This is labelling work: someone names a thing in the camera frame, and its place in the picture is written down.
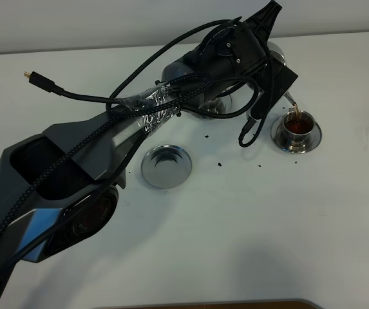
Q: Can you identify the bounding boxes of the right stainless steel teacup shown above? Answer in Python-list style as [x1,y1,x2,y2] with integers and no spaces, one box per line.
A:
[278,110,316,153]

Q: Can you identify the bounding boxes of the left steel cup saucer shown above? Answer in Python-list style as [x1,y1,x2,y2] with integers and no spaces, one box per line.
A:
[202,95,232,115]

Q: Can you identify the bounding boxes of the right steel cup saucer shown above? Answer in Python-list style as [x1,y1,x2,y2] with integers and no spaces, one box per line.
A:
[270,115,322,154]

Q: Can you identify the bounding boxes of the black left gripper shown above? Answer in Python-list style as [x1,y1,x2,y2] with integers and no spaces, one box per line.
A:
[235,1,282,70]

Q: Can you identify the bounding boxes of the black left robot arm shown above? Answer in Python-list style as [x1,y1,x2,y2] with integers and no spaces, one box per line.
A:
[0,1,281,298]

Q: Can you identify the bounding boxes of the steel teapot saucer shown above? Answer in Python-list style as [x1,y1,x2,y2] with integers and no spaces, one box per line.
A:
[141,144,193,189]

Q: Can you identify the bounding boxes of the stainless steel teapot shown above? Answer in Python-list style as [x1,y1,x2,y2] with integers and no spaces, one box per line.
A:
[257,42,298,110]

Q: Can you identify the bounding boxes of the steel cup saucer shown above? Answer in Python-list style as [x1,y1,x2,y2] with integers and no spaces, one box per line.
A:
[202,95,232,115]
[270,115,322,154]

